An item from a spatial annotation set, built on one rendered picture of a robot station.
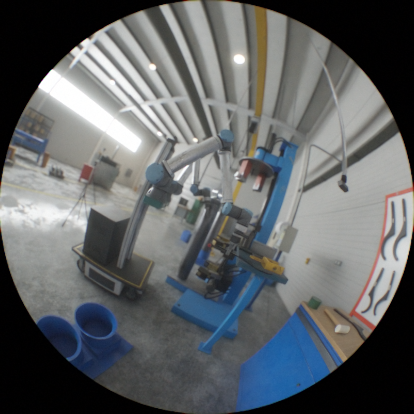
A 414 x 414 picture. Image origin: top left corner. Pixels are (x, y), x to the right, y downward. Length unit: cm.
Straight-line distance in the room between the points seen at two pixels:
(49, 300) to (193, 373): 137
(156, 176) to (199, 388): 171
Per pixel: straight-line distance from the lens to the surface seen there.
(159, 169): 97
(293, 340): 114
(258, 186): 213
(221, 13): 657
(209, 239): 326
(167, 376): 136
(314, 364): 97
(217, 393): 147
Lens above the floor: 128
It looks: 2 degrees up
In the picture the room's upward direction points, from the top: 24 degrees clockwise
